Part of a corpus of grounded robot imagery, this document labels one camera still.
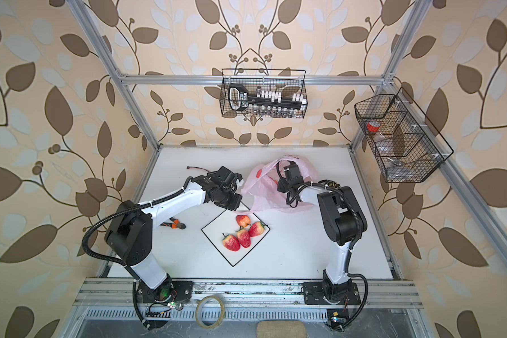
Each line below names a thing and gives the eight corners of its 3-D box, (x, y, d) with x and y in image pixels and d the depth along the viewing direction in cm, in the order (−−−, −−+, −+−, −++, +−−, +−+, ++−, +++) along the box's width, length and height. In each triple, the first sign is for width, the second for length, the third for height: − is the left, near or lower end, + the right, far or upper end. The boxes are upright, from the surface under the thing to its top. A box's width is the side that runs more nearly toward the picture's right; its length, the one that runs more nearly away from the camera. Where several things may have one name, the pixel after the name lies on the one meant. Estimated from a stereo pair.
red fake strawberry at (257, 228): (247, 233, 89) (247, 229, 86) (256, 222, 92) (256, 218, 89) (257, 240, 87) (257, 237, 84) (265, 229, 90) (265, 225, 87)
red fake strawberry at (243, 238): (236, 247, 85) (236, 244, 82) (237, 232, 89) (237, 229, 86) (250, 247, 85) (249, 244, 82) (250, 232, 89) (250, 229, 86)
